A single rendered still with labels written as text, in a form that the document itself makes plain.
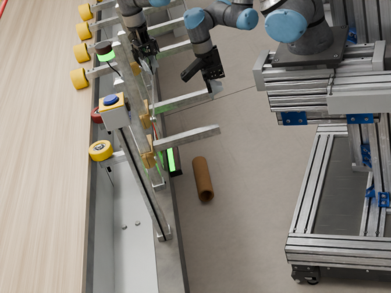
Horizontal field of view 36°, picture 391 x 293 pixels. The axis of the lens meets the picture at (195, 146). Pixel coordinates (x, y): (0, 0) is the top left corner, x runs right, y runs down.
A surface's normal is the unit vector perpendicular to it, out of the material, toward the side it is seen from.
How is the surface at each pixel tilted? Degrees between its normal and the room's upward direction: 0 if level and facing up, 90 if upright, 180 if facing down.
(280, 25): 97
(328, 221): 0
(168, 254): 0
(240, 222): 0
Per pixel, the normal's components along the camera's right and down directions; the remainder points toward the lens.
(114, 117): 0.12, 0.55
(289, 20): -0.33, 0.70
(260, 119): -0.25, -0.79
